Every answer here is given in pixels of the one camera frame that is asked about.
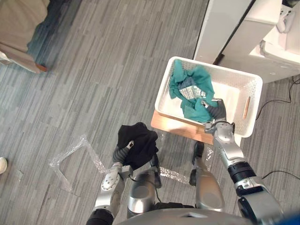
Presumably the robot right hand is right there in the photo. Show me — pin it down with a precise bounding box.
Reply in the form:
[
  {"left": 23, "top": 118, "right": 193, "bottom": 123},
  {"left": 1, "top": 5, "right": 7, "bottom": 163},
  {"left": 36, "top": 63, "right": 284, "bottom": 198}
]
[{"left": 201, "top": 98, "right": 227, "bottom": 123}]

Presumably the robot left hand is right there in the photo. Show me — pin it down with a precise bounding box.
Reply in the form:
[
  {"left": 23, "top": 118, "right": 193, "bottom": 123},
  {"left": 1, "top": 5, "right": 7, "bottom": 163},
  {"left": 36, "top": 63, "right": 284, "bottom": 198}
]
[{"left": 112, "top": 140, "right": 135, "bottom": 168}]

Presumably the black cloth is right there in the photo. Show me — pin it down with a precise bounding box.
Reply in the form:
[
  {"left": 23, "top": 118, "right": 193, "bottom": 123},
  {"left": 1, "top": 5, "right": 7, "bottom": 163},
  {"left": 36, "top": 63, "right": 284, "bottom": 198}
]
[{"left": 117, "top": 122, "right": 159, "bottom": 171}]

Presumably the teal cloth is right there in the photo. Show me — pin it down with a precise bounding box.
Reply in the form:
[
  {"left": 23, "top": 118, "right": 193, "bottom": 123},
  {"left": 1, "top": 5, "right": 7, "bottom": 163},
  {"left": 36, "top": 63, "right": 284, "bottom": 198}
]
[{"left": 169, "top": 59, "right": 216, "bottom": 123}]

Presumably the white perforated laundry basket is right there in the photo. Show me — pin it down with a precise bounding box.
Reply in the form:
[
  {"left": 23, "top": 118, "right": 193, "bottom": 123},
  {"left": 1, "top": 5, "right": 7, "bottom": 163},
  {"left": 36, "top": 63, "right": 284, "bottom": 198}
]
[{"left": 154, "top": 56, "right": 263, "bottom": 138}]

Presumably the bed with beige sheet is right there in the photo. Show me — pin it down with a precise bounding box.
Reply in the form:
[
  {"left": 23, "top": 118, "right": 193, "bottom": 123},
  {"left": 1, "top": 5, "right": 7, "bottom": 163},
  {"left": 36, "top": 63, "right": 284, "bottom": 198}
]
[{"left": 0, "top": 0, "right": 51, "bottom": 74}]

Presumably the robot left leg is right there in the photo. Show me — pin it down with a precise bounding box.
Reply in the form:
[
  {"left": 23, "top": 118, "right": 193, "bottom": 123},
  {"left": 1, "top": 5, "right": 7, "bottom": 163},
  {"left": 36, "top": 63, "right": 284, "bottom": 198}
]
[{"left": 126, "top": 154, "right": 162, "bottom": 220}]

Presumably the robot leg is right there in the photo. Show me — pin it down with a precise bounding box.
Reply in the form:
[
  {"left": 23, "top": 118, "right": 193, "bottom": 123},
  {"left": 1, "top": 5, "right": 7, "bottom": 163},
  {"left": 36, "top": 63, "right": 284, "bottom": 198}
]
[
  {"left": 189, "top": 142, "right": 225, "bottom": 212},
  {"left": 126, "top": 154, "right": 162, "bottom": 220}
]

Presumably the clear tape floor marking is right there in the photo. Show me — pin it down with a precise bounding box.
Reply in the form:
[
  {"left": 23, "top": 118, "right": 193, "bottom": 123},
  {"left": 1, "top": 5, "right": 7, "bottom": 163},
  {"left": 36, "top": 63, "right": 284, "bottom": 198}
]
[{"left": 48, "top": 134, "right": 107, "bottom": 193}]

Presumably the robot right leg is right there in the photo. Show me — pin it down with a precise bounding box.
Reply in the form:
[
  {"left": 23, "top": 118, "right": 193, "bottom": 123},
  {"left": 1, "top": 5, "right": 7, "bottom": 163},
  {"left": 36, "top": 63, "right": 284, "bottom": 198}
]
[{"left": 189, "top": 142, "right": 225, "bottom": 212}]

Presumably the white cabinet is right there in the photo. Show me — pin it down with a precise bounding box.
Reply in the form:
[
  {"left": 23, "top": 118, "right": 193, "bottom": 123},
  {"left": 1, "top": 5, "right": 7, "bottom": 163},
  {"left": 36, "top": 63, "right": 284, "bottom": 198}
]
[{"left": 193, "top": 0, "right": 300, "bottom": 84}]

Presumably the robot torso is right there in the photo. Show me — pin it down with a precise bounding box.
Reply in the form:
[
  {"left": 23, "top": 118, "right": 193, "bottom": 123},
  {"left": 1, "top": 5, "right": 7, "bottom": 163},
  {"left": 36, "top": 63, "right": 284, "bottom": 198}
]
[{"left": 117, "top": 208, "right": 253, "bottom": 225}]

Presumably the white game controller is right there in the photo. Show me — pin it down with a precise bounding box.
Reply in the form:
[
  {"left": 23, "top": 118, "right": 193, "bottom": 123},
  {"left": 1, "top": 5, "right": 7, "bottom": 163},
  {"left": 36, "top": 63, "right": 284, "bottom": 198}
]
[{"left": 276, "top": 9, "right": 296, "bottom": 33}]

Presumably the person's white shoe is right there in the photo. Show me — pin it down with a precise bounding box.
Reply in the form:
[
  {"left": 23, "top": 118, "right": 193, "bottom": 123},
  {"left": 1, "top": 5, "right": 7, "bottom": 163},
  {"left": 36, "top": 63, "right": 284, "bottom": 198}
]
[{"left": 0, "top": 157, "right": 8, "bottom": 174}]

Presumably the wooden basket handle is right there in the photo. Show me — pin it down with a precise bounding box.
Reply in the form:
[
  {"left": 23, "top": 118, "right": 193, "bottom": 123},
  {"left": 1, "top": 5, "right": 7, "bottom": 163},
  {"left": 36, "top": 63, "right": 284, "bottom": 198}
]
[{"left": 242, "top": 96, "right": 251, "bottom": 120}]

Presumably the black cable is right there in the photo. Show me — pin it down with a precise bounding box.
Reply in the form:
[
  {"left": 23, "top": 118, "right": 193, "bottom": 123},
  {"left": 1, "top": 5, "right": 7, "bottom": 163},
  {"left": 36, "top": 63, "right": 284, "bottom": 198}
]
[{"left": 255, "top": 76, "right": 300, "bottom": 120}]

